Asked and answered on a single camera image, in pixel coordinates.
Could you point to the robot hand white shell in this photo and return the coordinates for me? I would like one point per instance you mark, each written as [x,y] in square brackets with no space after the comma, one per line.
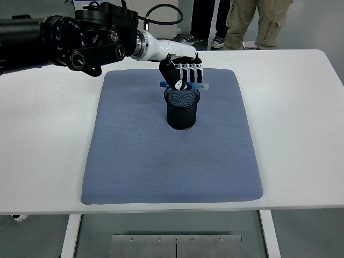
[172,49]

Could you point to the blue marker pen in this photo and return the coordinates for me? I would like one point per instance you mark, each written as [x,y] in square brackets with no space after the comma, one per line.
[200,86]

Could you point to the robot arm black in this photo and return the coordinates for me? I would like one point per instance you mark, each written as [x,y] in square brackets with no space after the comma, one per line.
[53,35]

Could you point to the black mesh pen holder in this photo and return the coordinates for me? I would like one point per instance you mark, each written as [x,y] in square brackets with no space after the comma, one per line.
[181,115]

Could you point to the white base bar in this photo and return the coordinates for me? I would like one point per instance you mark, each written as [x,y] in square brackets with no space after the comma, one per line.
[178,31]

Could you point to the white cabinet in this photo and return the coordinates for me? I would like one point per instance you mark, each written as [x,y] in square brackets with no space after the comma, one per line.
[164,16]

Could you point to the person in dark trousers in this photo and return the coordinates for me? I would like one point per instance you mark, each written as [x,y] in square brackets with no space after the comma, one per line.
[204,18]

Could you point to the person in khaki trousers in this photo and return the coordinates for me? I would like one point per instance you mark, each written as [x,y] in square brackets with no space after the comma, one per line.
[242,24]

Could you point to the blue-grey textured mat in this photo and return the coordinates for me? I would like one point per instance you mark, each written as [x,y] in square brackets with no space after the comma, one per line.
[166,166]

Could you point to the grey metal plate with screws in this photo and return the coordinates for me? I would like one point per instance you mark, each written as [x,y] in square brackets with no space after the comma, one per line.
[209,247]
[142,247]

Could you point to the white table leg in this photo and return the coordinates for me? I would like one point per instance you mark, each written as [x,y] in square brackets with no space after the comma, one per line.
[70,236]
[270,236]

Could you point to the small white black robot part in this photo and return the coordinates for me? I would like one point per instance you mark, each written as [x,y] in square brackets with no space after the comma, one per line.
[19,217]

